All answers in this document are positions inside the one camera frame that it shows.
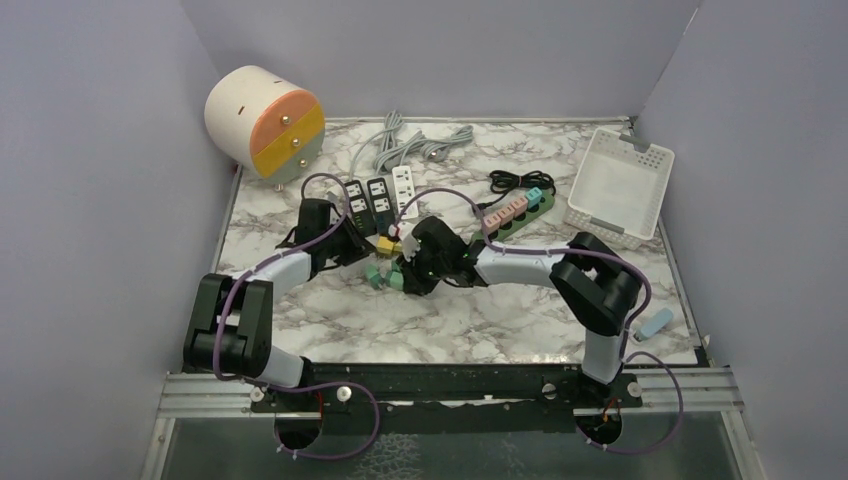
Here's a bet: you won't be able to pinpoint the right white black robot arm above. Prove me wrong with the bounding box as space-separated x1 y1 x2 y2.
390 217 652 407

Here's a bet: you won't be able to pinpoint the light blue small device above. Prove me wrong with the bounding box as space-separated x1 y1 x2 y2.
632 308 674 342

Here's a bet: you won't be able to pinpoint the cream round drawer cabinet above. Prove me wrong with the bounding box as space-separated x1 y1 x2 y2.
203 65 326 186

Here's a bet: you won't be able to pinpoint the white plastic basket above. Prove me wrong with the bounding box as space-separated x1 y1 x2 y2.
565 128 675 250

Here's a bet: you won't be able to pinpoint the green round-socket power strip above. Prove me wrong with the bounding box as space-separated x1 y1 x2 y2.
470 191 555 243

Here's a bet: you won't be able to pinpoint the white power strip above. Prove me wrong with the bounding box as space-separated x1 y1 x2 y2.
391 165 419 219

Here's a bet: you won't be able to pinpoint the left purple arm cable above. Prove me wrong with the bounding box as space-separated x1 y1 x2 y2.
211 173 382 462

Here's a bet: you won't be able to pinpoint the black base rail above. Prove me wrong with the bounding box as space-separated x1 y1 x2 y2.
182 357 710 435

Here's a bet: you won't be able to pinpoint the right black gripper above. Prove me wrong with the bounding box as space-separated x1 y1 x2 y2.
395 243 449 298

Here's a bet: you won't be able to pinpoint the teal usb charger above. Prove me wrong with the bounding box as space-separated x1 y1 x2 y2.
524 187 544 209

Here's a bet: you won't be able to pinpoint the black power strip blue ports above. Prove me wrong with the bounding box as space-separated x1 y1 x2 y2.
366 177 396 236

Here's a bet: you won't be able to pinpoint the black power strip green ports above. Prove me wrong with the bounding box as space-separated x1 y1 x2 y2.
345 180 377 237

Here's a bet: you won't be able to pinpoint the pink usb charger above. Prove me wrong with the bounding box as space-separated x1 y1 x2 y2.
509 197 529 218
481 213 502 235
494 206 515 228

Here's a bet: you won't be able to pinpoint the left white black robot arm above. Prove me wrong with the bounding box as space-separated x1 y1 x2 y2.
183 199 373 411

